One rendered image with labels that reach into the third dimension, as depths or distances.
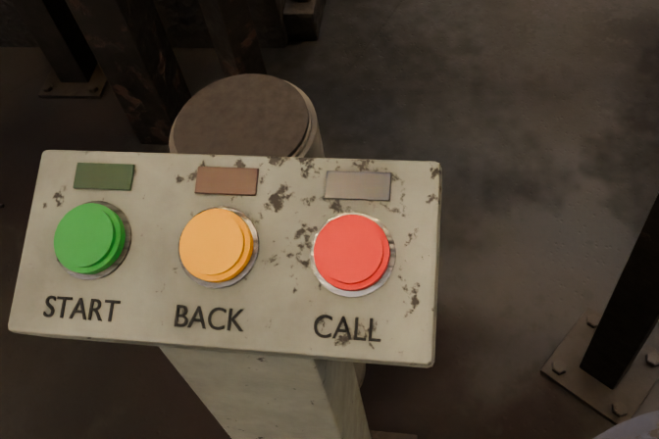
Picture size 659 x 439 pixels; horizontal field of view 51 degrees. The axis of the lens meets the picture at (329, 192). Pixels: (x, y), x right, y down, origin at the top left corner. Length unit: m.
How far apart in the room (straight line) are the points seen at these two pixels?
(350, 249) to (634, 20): 1.14
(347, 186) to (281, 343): 0.09
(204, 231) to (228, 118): 0.19
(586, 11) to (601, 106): 0.24
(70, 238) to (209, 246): 0.08
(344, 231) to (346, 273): 0.02
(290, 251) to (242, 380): 0.13
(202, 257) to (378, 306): 0.10
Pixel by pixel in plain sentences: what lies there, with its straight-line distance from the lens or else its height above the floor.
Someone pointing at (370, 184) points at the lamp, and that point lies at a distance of 0.38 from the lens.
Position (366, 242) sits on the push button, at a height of 0.61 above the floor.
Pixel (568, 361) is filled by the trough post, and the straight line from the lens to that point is 1.00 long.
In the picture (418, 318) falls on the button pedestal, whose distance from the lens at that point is 0.37.
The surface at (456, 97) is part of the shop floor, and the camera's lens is 1.26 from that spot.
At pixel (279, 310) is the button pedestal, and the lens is 0.38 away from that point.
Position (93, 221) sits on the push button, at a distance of 0.41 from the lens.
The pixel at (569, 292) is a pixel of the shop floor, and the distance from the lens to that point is 1.05.
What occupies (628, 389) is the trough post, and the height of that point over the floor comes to 0.01.
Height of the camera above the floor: 0.92
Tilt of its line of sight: 54 degrees down
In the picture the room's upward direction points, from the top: 12 degrees counter-clockwise
